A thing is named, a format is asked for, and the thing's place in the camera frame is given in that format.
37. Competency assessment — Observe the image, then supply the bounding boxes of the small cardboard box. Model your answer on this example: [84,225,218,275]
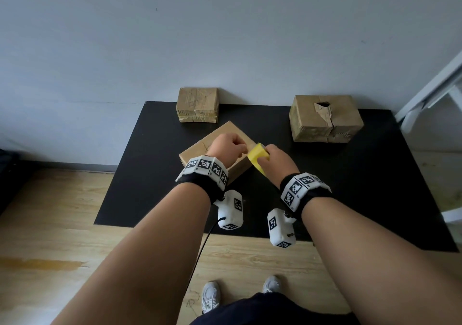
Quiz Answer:
[176,87,220,124]

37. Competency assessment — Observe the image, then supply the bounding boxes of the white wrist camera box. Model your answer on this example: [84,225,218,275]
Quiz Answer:
[267,208,297,249]
[213,189,244,231]

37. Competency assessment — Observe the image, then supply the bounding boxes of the person's left hand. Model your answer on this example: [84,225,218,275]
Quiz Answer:
[206,133,249,169]

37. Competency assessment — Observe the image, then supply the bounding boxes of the tall cardboard box square hole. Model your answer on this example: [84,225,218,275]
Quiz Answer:
[179,120,257,185]

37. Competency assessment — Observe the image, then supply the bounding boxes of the white right sneaker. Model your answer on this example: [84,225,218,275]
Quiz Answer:
[261,275,282,295]

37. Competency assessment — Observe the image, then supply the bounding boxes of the white metal shelf frame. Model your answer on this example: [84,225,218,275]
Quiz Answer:
[394,50,462,244]

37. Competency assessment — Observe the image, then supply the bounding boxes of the person's right forearm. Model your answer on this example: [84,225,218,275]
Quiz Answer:
[301,197,462,325]

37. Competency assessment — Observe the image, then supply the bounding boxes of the black marker wristband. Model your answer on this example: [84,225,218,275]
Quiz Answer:
[175,155,230,205]
[279,172,334,221]

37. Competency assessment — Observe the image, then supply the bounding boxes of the yellow tape roll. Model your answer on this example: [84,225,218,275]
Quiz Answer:
[247,142,270,176]

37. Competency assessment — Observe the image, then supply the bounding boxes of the white left sneaker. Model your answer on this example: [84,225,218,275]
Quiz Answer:
[201,280,222,314]

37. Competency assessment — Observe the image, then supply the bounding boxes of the wide cardboard box torn flap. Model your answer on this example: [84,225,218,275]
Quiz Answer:
[288,94,364,144]

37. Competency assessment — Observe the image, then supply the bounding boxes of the black bag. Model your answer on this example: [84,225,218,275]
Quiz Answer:
[0,149,22,213]

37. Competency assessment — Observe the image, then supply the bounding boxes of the black camera cable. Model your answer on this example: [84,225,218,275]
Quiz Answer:
[186,217,226,293]

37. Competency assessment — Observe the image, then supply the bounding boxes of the person's right hand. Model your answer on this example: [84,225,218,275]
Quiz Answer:
[257,144,300,189]

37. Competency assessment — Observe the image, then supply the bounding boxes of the white sneaker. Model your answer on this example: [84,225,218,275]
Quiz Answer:
[201,280,222,314]
[261,275,282,295]

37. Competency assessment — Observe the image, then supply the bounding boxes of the black shorts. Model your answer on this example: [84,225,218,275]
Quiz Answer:
[189,292,361,325]

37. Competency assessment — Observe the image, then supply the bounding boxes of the person's left forearm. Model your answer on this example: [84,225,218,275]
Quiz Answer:
[50,182,212,325]

